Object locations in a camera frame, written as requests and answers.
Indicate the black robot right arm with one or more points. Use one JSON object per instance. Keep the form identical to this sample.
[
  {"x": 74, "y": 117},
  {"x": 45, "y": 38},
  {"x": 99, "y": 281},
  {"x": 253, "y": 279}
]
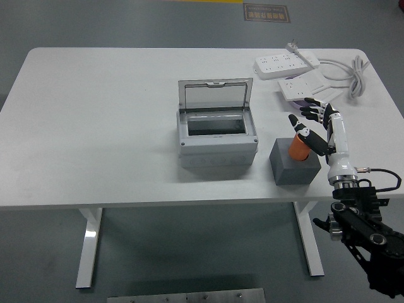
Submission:
[{"x": 360, "y": 221}]

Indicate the grey plastic junction box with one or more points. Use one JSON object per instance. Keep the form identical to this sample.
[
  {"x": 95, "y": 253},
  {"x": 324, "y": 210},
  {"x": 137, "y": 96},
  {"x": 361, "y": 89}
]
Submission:
[{"x": 217, "y": 151}]

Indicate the blank white square panel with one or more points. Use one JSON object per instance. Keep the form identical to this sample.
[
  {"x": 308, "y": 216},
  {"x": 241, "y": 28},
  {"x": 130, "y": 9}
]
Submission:
[{"x": 314, "y": 79}]

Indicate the slim white power strip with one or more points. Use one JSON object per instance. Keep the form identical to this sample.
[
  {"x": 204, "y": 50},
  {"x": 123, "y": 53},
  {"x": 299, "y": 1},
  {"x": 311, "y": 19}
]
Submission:
[{"x": 309, "y": 58}]

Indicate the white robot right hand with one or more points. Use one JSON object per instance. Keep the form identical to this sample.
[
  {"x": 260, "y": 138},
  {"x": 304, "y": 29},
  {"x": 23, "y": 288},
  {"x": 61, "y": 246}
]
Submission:
[{"x": 339, "y": 142}]

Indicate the white wall socket panel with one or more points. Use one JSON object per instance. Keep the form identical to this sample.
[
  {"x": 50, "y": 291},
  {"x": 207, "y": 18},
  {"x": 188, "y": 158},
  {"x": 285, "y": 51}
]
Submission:
[{"x": 293, "y": 88}]

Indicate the brown floor sign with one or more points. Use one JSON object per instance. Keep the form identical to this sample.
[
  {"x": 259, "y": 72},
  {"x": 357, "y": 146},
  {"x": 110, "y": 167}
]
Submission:
[{"x": 266, "y": 12}]

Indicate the grey block with round hole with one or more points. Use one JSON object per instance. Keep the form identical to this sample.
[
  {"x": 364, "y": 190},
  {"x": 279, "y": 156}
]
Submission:
[{"x": 293, "y": 173}]

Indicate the wide white power strip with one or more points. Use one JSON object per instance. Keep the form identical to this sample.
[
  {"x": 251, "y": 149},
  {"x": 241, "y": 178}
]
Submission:
[{"x": 277, "y": 67}]

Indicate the clear hinged box lid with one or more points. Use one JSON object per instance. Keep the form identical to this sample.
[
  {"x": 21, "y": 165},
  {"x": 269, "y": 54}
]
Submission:
[{"x": 214, "y": 94}]

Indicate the white table leg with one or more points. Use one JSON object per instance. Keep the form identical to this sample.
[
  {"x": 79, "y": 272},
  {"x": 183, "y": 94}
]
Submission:
[
  {"x": 311, "y": 246},
  {"x": 88, "y": 246}
]

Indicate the orange cylindrical battery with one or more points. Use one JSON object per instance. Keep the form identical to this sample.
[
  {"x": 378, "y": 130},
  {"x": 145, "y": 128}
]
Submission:
[{"x": 296, "y": 151}]

